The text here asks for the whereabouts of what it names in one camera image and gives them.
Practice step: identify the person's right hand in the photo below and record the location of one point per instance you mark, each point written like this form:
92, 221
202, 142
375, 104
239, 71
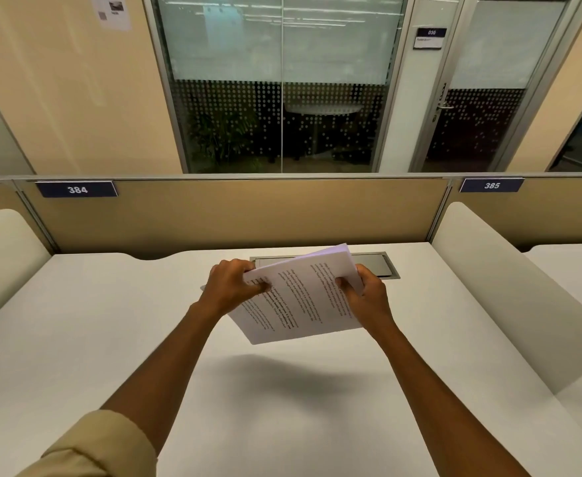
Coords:
369, 303

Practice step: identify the person's left hand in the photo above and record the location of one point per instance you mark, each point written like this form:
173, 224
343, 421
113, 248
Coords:
225, 289

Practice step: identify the person's right thumb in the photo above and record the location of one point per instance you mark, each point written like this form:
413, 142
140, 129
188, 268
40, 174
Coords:
346, 287

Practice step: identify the person's left thumb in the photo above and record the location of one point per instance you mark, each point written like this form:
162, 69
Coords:
258, 284

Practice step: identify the printed white paper sheets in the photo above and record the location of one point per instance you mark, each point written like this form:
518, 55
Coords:
298, 298

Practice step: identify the person's right forearm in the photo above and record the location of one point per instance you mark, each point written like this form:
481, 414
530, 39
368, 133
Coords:
445, 399

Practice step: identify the person's left forearm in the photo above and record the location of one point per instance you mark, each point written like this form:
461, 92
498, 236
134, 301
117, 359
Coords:
157, 373

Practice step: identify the green potted plant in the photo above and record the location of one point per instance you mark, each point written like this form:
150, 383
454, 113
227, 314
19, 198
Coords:
221, 134

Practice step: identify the white curved side divider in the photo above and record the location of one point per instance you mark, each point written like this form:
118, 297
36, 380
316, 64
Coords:
509, 288
2, 253

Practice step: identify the round white meeting table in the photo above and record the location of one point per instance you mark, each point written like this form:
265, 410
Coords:
321, 114

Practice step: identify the blue desk number plate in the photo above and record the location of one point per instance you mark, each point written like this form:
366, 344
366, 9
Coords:
491, 185
77, 189

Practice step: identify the glass office window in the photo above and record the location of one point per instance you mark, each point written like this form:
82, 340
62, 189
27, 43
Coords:
281, 79

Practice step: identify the glass office door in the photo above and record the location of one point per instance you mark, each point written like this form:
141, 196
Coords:
490, 84

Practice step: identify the blue room sign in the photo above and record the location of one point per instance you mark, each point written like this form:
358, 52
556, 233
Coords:
430, 38

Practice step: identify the white paper wall notice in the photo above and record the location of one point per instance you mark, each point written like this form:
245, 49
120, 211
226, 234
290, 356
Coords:
112, 9

